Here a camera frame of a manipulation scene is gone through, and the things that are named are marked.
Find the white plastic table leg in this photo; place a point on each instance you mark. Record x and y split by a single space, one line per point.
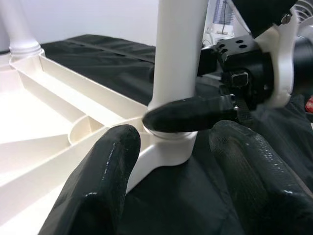
17 24
176 49

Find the white plastic children table top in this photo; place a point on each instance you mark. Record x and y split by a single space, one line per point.
36 110

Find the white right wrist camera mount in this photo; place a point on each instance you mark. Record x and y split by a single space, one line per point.
283 61

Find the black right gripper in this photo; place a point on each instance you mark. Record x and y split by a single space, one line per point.
249 73

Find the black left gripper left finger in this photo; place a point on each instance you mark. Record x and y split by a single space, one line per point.
97 186

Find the black table cloth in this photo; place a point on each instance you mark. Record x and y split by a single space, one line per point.
195 195

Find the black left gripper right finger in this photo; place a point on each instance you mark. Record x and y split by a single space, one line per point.
256 176

